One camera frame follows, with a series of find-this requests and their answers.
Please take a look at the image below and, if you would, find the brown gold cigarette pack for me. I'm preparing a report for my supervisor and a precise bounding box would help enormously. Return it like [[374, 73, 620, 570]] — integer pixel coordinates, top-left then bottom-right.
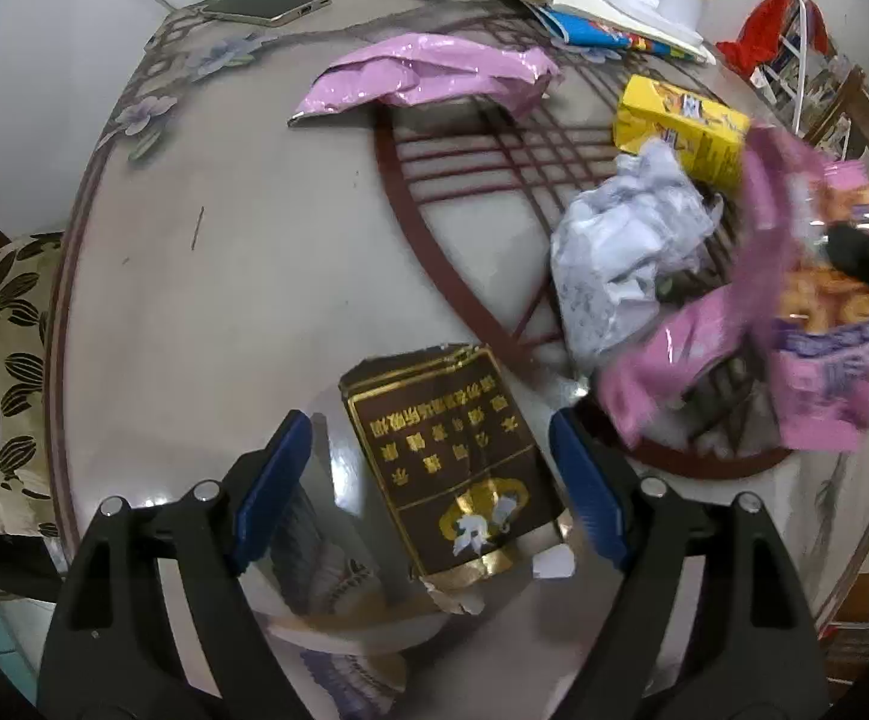
[[338, 344, 571, 593]]

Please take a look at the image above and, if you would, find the white step ladder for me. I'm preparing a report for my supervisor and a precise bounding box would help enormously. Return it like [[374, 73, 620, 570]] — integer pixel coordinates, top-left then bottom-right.
[[750, 0, 840, 135]]

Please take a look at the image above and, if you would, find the floral cushion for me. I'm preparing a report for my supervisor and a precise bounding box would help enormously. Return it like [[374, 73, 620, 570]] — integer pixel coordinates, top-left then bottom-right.
[[0, 232, 62, 538]]

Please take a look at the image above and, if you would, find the white paper booklet stack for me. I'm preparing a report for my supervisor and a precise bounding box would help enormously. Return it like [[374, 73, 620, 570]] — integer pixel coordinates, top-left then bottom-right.
[[519, 0, 718, 65]]

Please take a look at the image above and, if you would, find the pink printed snack bag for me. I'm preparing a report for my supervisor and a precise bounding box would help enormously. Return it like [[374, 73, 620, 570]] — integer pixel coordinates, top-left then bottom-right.
[[597, 125, 869, 452]]

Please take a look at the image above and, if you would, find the crumpled white paper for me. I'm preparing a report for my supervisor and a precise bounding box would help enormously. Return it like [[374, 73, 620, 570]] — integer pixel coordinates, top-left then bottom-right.
[[550, 137, 723, 374]]

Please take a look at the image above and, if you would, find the small pink foil wrapper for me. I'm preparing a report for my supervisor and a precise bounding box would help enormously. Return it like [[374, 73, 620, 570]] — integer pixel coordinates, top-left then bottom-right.
[[288, 32, 563, 125]]

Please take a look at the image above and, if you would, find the yellow flattened carton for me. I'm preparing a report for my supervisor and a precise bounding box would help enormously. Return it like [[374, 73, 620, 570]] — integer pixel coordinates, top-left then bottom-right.
[[612, 75, 750, 192]]

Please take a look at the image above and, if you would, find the black smartphone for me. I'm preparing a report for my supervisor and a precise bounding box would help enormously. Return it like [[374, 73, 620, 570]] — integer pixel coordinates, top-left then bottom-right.
[[200, 0, 332, 26]]

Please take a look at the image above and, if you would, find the red cloth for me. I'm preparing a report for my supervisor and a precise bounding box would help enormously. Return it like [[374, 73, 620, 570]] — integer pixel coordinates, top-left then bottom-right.
[[716, 0, 830, 78]]

